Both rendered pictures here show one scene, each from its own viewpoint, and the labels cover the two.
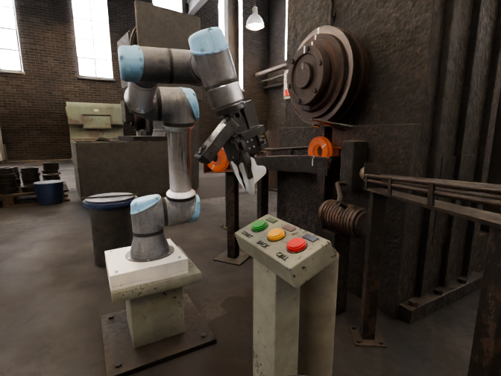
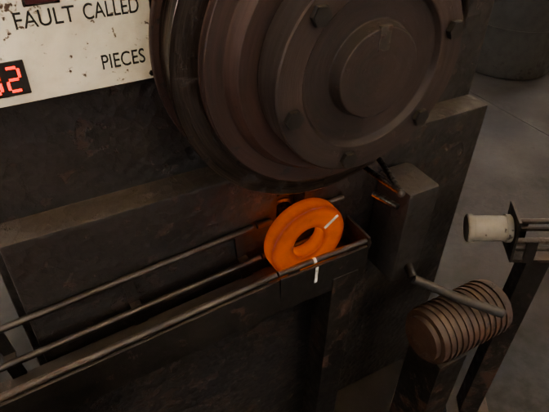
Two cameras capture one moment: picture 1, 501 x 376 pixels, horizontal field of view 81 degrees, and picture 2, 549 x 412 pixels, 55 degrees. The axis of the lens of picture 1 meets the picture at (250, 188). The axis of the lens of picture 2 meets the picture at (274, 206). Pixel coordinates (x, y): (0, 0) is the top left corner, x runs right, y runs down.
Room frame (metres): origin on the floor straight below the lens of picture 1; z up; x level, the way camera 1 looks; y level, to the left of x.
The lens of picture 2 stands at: (1.67, 0.35, 1.39)
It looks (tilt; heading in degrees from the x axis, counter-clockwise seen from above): 39 degrees down; 270
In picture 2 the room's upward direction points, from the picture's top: 2 degrees clockwise
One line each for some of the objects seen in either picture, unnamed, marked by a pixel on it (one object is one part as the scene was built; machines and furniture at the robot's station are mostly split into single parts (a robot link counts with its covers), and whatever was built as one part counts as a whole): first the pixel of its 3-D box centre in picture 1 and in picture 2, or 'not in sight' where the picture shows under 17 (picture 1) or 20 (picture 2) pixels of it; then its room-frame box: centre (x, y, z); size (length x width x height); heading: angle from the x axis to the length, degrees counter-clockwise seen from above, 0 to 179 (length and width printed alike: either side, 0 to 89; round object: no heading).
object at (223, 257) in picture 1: (229, 205); not in sight; (1.91, 0.14, 0.36); 0.26 x 0.20 x 0.72; 64
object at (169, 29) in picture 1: (150, 104); not in sight; (4.19, 1.36, 1.22); 1.25 x 1.05 x 2.44; 127
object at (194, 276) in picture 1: (151, 269); not in sight; (1.14, 0.41, 0.28); 0.32 x 0.32 x 0.04; 29
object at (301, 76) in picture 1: (306, 76); (366, 66); (1.56, -0.28, 1.11); 0.28 x 0.06 x 0.28; 29
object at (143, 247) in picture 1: (149, 241); not in sight; (1.14, 0.41, 0.40); 0.15 x 0.15 x 0.10
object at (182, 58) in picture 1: (194, 68); not in sight; (0.74, 0.13, 0.99); 0.11 x 0.11 x 0.08; 23
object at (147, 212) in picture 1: (148, 212); not in sight; (1.14, 0.41, 0.52); 0.13 x 0.12 x 0.14; 113
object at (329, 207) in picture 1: (341, 261); (439, 373); (1.25, -0.41, 0.27); 0.22 x 0.13 x 0.53; 29
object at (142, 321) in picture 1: (153, 303); not in sight; (1.14, 0.41, 0.13); 0.40 x 0.40 x 0.26; 29
